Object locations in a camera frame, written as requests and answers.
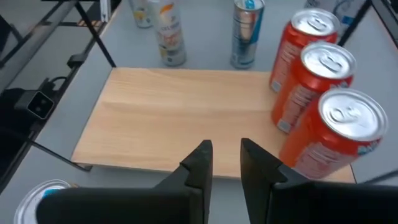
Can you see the white Celsius can blue print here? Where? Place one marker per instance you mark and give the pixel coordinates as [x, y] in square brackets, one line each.
[345, 15]

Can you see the black aluminium table frame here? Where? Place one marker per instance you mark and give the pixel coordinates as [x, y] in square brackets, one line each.
[31, 140]

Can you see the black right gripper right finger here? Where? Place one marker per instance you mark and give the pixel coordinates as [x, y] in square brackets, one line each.
[258, 183]

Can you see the small black stereo camera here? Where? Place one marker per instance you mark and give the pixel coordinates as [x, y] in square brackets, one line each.
[37, 104]

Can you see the white Celsius can orange print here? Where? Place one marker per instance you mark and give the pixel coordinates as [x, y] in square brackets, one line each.
[141, 15]
[171, 40]

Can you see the silver blue Red Bull can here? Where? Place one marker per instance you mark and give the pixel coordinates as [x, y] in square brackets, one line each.
[245, 37]
[28, 202]

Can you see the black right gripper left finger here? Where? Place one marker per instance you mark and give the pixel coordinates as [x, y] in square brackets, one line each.
[199, 177]

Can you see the red Fanta soda can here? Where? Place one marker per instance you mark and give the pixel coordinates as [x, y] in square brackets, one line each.
[289, 56]
[295, 99]
[323, 149]

